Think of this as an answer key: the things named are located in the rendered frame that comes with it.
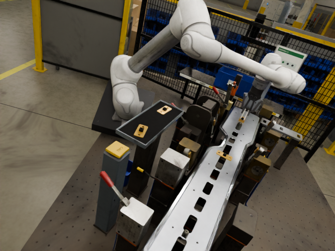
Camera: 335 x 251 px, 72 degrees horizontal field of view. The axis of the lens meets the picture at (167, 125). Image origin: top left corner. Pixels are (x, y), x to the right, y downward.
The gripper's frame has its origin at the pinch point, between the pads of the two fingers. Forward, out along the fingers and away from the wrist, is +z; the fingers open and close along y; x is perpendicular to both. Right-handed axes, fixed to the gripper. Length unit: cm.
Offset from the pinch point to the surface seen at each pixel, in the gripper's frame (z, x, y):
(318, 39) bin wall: -41, 236, 43
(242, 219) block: 3, -83, 16
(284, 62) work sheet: -30, 54, 9
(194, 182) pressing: 6, -75, -6
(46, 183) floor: 106, -57, -120
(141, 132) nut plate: -10, -82, -33
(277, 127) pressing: 5.2, 14.0, 23.9
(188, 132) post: -4, -57, -20
